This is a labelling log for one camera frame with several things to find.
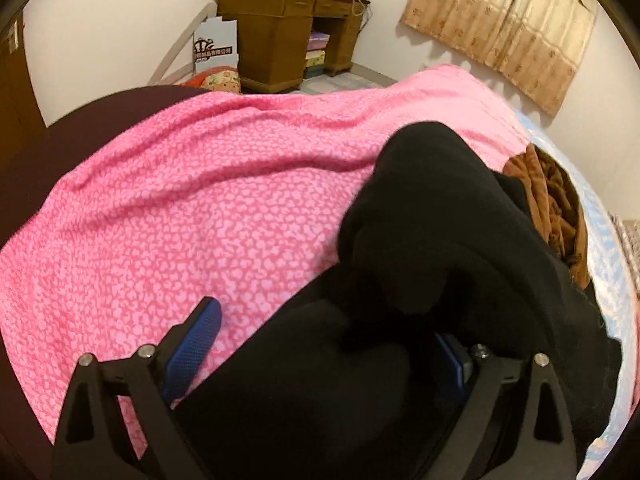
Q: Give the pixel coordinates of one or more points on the white printed paper bag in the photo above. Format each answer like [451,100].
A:
[215,44]

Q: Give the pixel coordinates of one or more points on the light blue printed bed sheet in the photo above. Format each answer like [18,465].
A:
[615,295]

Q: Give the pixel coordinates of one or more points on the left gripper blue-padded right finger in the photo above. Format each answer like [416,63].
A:
[514,422]

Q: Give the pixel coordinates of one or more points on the black jacket with brown lining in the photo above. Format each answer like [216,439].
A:
[348,380]

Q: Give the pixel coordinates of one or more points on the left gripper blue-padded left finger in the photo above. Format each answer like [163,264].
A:
[92,440]

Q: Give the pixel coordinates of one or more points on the beige patterned window curtain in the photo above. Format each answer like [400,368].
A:
[537,45]

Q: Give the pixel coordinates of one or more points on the brown wooden desk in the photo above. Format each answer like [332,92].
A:
[273,37]

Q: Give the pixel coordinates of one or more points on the stacked colourful boxes under desk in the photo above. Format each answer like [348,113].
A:
[315,59]

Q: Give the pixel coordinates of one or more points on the pink patterned bed blanket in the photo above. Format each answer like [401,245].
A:
[238,198]

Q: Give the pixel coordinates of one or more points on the orange patterned floor bag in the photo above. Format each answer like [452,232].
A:
[218,79]

